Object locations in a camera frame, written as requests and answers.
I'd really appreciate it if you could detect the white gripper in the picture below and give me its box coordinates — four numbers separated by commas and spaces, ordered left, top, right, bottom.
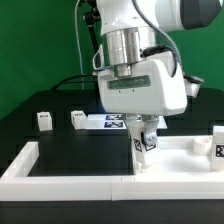
98, 59, 187, 146

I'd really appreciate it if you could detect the white square tabletop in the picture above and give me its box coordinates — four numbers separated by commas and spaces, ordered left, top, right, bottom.
140, 136, 224, 174

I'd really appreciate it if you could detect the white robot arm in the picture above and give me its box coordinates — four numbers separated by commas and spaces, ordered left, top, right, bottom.
85, 0, 223, 146

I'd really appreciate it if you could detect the white sheet with markers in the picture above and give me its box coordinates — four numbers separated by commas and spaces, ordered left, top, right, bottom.
81, 113, 168, 130

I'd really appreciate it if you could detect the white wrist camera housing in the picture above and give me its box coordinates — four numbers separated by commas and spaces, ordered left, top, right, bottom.
183, 74, 204, 98

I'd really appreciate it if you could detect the white U-shaped obstacle frame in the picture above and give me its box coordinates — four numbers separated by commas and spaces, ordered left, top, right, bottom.
0, 142, 224, 201

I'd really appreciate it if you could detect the black cable bundle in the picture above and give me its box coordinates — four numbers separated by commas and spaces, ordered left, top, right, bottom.
49, 0, 106, 92

